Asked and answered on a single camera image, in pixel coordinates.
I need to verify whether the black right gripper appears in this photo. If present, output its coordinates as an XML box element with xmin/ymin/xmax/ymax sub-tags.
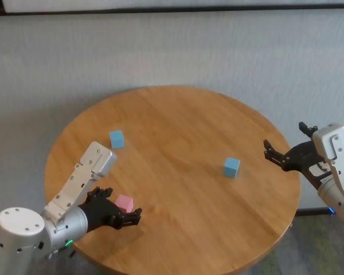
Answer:
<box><xmin>263</xmin><ymin>121</ymin><xmax>333</xmax><ymax>189</ymax></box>

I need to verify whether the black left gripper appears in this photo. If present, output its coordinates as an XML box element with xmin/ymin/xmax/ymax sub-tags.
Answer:
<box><xmin>77</xmin><ymin>186</ymin><xmax>143</xmax><ymax>232</ymax></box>

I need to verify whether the pink cube block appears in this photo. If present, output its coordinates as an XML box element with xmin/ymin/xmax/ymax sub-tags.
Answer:
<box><xmin>114</xmin><ymin>194</ymin><xmax>135</xmax><ymax>213</ymax></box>

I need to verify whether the blue cube block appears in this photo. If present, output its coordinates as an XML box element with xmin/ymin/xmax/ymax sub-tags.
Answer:
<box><xmin>223</xmin><ymin>156</ymin><xmax>241</xmax><ymax>179</ymax></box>
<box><xmin>109</xmin><ymin>130</ymin><xmax>125</xmax><ymax>150</ymax></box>

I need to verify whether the black table base foot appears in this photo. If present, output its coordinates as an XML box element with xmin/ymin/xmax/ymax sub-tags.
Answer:
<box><xmin>296</xmin><ymin>208</ymin><xmax>333</xmax><ymax>217</ymax></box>

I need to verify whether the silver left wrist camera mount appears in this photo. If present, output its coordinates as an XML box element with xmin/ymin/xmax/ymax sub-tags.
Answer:
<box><xmin>41</xmin><ymin>140</ymin><xmax>118</xmax><ymax>227</ymax></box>

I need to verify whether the black wall strip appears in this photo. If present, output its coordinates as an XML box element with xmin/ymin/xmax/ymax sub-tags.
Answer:
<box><xmin>0</xmin><ymin>0</ymin><xmax>344</xmax><ymax>17</ymax></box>

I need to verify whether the white foam wall panel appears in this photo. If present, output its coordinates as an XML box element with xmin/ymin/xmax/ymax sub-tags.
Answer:
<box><xmin>2</xmin><ymin>0</ymin><xmax>344</xmax><ymax>14</ymax></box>

